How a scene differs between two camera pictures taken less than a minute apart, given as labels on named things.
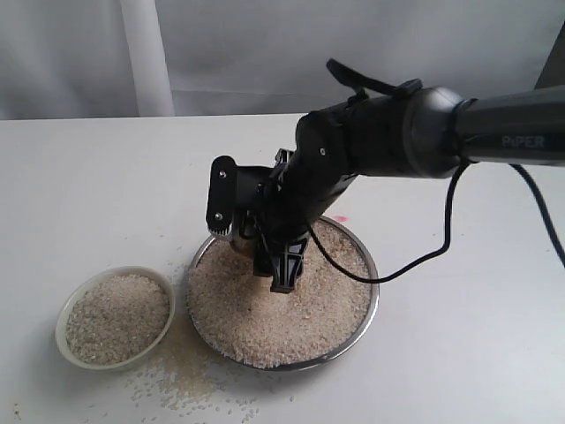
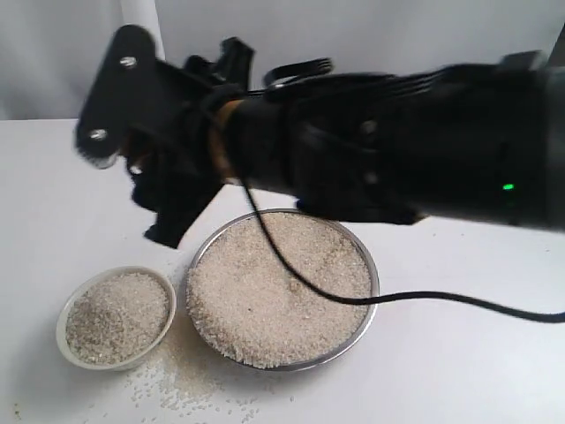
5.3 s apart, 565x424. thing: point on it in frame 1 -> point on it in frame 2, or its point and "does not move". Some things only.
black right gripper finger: (222, 199) -> (115, 94)
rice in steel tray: (237, 314) does not move
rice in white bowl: (116, 319) does not move
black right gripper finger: (282, 264) -> (177, 201)
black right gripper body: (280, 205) -> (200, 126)
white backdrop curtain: (75, 59) does not move
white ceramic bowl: (113, 317) does not move
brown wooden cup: (245, 246) -> (135, 144)
